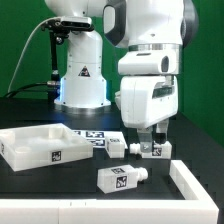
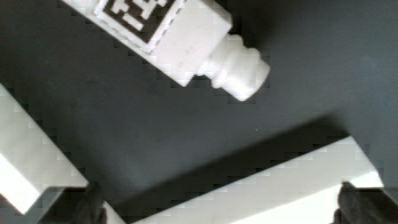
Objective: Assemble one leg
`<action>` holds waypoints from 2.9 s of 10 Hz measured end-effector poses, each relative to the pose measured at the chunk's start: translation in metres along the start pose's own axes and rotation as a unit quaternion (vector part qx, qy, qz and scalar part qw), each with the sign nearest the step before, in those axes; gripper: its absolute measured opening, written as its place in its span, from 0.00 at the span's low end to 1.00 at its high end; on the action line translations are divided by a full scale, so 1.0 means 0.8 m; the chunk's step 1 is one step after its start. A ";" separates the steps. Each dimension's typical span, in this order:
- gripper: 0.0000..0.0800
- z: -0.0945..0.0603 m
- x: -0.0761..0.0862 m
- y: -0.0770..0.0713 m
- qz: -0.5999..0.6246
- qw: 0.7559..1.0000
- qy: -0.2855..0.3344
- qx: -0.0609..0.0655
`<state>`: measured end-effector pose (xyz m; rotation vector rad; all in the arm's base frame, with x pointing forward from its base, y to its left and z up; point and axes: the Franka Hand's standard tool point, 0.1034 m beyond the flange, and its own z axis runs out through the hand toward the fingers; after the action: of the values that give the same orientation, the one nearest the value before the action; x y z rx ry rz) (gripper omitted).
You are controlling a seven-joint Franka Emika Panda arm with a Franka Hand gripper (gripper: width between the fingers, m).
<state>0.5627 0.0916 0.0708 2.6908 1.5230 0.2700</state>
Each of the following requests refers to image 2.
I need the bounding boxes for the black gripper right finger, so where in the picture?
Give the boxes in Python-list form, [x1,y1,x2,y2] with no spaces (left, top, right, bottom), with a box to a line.
[333,182,398,224]

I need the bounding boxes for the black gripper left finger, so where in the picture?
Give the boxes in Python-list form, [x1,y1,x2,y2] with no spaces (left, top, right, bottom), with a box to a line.
[38,183,107,224]

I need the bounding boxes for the white table leg with tag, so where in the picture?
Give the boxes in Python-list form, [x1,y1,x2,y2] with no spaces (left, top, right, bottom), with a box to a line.
[61,0,271,100]

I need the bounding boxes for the white L-shaped corner fence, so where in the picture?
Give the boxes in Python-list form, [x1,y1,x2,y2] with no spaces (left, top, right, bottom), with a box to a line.
[0,85,383,224]

